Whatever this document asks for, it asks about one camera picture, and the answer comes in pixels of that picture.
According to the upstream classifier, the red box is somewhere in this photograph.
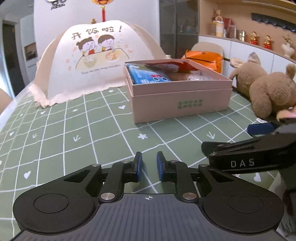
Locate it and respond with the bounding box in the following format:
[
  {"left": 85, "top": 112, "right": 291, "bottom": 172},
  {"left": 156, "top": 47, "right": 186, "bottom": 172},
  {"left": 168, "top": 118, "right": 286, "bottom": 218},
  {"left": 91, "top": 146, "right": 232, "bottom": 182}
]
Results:
[{"left": 224, "top": 18, "right": 233, "bottom": 39}]

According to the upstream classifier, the white counter cabinet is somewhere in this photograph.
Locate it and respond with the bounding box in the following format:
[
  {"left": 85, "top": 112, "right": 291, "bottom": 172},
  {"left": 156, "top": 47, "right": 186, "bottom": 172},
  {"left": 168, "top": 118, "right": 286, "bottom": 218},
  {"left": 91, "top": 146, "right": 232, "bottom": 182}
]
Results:
[{"left": 198, "top": 35, "right": 296, "bottom": 86}]

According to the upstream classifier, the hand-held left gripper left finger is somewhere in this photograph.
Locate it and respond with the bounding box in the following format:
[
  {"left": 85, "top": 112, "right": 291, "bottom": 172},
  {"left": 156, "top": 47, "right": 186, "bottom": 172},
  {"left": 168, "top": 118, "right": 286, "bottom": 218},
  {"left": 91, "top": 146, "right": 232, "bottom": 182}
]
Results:
[{"left": 63, "top": 152, "right": 142, "bottom": 202}]

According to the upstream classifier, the printed mesh food cover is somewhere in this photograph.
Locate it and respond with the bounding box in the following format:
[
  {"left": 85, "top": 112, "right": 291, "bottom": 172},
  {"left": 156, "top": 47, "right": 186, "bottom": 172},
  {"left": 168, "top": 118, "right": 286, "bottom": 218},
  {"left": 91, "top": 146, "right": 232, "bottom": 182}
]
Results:
[{"left": 28, "top": 20, "right": 167, "bottom": 108}]

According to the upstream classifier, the blue snack packet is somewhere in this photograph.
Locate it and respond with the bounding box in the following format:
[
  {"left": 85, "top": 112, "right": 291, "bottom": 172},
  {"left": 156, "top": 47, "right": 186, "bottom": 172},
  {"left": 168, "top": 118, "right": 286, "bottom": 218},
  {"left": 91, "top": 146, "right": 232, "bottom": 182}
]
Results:
[{"left": 126, "top": 64, "right": 172, "bottom": 85}]

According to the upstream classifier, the pink plush toy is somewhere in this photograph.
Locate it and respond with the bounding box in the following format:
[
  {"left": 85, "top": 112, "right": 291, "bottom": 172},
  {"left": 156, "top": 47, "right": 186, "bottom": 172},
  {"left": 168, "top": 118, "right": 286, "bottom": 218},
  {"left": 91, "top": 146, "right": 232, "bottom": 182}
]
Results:
[{"left": 276, "top": 109, "right": 296, "bottom": 120}]

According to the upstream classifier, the glass cabinet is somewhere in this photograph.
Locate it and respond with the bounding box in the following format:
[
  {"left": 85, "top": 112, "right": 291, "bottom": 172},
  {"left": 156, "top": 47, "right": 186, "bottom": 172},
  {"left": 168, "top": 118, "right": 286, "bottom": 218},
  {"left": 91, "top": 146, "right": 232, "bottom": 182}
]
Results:
[{"left": 159, "top": 0, "right": 200, "bottom": 59}]

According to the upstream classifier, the green grid tablecloth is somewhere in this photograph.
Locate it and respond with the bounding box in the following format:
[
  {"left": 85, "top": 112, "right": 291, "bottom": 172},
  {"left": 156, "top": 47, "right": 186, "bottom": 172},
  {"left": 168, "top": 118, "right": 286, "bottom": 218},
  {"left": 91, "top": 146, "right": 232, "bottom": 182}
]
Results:
[{"left": 0, "top": 87, "right": 296, "bottom": 209}]

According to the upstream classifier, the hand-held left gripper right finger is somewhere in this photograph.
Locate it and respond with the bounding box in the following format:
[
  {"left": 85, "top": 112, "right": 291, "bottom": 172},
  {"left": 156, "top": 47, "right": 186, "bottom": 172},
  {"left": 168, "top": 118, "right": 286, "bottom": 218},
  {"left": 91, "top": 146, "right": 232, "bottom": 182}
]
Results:
[{"left": 157, "top": 152, "right": 236, "bottom": 202}]

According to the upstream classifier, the red knot ornament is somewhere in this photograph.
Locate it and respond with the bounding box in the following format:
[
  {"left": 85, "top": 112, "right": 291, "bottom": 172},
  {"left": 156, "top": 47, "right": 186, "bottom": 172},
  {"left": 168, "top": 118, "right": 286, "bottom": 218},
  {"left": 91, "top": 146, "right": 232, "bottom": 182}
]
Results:
[{"left": 91, "top": 0, "right": 116, "bottom": 22}]

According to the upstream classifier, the beige chair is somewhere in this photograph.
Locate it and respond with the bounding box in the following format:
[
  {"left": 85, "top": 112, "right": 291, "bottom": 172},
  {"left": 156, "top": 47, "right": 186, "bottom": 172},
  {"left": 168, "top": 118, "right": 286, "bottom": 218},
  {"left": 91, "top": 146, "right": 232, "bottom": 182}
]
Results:
[
  {"left": 0, "top": 88, "right": 13, "bottom": 114},
  {"left": 191, "top": 42, "right": 224, "bottom": 58}
]

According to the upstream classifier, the white deer figurine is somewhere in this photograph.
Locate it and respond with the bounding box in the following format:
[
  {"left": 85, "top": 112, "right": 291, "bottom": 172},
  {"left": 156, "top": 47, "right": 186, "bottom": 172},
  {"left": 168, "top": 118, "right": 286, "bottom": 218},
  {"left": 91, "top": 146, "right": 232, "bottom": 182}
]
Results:
[{"left": 281, "top": 36, "right": 295, "bottom": 58}]

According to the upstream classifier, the pink cardboard box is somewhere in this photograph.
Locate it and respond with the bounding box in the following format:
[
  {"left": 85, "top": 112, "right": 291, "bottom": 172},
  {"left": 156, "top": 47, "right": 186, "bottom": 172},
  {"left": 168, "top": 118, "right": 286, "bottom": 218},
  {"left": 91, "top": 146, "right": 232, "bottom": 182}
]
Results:
[{"left": 124, "top": 58, "right": 233, "bottom": 124}]

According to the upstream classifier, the orange bag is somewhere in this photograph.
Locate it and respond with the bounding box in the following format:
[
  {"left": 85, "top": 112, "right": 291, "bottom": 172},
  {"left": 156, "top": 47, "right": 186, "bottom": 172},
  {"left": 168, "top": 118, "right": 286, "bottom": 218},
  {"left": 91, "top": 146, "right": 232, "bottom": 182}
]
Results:
[{"left": 181, "top": 50, "right": 224, "bottom": 75}]

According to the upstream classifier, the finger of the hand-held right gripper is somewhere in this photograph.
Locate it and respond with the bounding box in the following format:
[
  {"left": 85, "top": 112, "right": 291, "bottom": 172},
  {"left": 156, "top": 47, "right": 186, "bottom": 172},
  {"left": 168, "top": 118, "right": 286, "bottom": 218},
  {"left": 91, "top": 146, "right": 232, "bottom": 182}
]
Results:
[
  {"left": 247, "top": 117, "right": 296, "bottom": 135},
  {"left": 202, "top": 131, "right": 296, "bottom": 173}
]

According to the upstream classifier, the dark door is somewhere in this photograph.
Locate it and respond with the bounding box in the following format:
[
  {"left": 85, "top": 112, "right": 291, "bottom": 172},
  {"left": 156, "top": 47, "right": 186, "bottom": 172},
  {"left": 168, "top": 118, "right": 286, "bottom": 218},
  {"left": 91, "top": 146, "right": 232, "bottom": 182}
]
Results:
[{"left": 2, "top": 20, "right": 25, "bottom": 95}]

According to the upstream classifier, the red snack packet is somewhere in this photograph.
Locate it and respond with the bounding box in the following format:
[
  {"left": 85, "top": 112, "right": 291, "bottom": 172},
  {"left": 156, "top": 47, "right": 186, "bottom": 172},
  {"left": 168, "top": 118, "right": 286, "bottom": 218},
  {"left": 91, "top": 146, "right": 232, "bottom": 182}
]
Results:
[{"left": 144, "top": 59, "right": 199, "bottom": 74}]

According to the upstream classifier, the black hook rack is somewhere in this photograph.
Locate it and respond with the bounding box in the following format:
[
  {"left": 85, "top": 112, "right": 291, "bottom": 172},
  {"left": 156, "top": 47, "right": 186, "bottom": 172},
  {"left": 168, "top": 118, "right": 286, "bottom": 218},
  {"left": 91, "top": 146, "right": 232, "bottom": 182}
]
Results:
[{"left": 251, "top": 13, "right": 296, "bottom": 30}]

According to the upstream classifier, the long biscuit packet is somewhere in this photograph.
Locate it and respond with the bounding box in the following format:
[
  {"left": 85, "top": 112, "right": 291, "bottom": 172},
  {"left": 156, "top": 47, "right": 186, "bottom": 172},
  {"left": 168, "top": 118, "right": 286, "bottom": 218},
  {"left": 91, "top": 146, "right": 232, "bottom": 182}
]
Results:
[{"left": 171, "top": 71, "right": 216, "bottom": 81}]

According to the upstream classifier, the brown plush bear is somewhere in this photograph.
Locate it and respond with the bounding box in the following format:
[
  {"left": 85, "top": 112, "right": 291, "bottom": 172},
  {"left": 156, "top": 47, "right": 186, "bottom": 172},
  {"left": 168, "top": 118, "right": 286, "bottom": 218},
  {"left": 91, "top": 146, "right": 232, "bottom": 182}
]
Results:
[{"left": 228, "top": 53, "right": 296, "bottom": 121}]

